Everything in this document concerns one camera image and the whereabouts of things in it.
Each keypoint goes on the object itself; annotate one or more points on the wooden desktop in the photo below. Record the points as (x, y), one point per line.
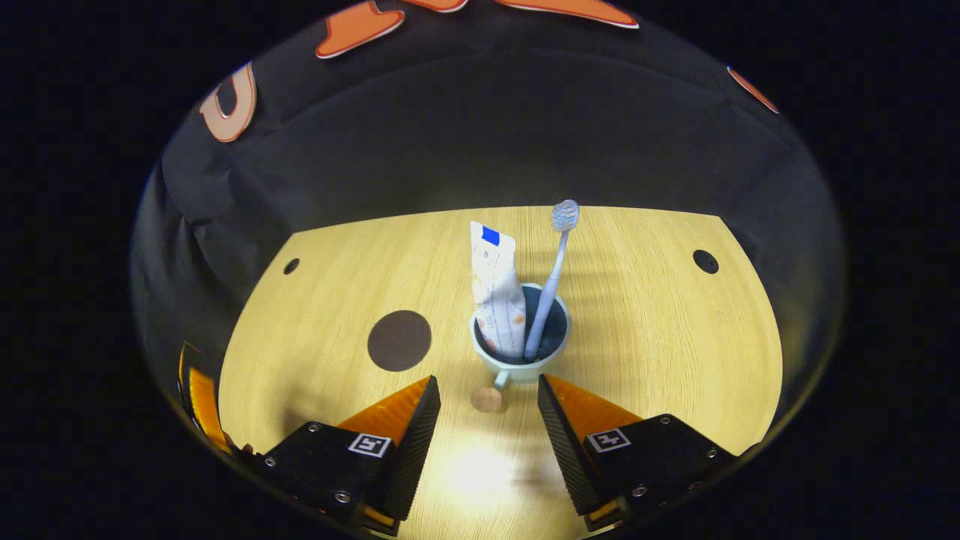
(652, 337)

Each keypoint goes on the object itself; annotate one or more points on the light blue cup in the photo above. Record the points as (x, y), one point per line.
(519, 371)

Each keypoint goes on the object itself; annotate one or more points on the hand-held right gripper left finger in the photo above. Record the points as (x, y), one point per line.
(412, 450)

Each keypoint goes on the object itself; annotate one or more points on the dark brown round coaster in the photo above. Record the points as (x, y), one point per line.
(399, 341)

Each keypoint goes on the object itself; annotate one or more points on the white toothpaste tube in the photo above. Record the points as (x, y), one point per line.
(495, 292)

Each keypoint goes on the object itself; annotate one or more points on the white toothbrush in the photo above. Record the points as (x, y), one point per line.
(551, 285)

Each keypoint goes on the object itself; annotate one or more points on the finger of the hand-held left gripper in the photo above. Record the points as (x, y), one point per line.
(206, 409)

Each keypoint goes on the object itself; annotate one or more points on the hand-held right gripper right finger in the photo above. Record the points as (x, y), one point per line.
(574, 450)

